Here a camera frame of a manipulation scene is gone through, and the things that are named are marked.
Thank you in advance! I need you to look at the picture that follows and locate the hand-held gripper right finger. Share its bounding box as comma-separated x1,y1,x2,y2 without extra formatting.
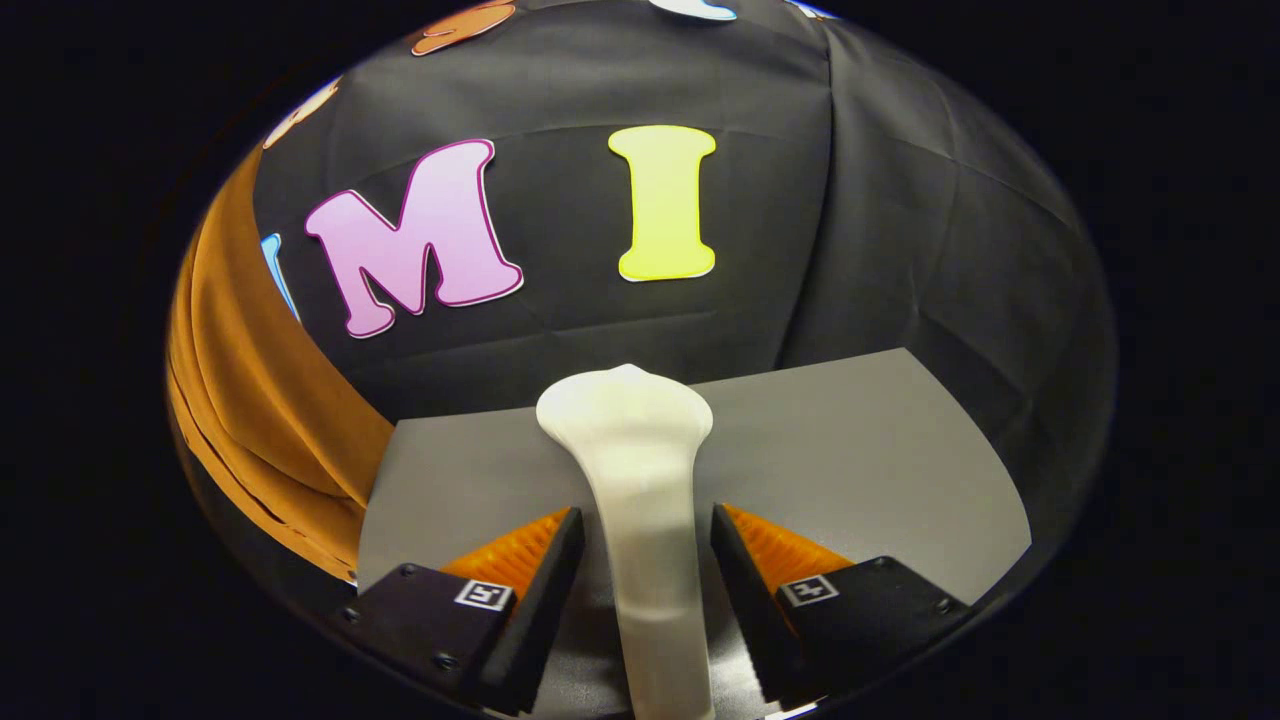
710,503,973,707

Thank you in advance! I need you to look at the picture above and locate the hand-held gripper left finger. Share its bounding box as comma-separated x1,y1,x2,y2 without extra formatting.
340,506,586,717

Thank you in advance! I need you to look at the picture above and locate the white garment steamer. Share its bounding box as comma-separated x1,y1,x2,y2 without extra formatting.
536,364,717,720

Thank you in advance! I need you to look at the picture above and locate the orange button-up shirt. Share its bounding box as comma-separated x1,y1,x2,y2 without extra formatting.
165,145,396,586

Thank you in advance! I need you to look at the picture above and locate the grey drawer cabinet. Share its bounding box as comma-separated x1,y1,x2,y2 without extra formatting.
355,348,1033,720

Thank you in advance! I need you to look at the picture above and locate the black backdrop cloth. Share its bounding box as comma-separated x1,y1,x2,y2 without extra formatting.
170,0,1119,611

